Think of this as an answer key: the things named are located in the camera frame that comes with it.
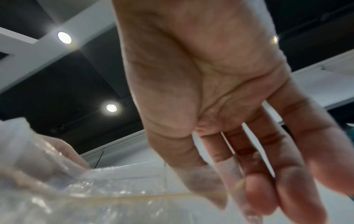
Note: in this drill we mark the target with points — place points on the person's left hand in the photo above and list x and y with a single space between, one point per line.
66 153

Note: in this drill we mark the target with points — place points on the person's right hand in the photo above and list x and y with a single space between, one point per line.
199 72

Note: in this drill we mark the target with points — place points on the clear plastic bag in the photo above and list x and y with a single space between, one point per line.
110 196

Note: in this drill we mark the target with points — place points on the round recessed ceiling light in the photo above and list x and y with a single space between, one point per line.
111 107
64 37
274 39

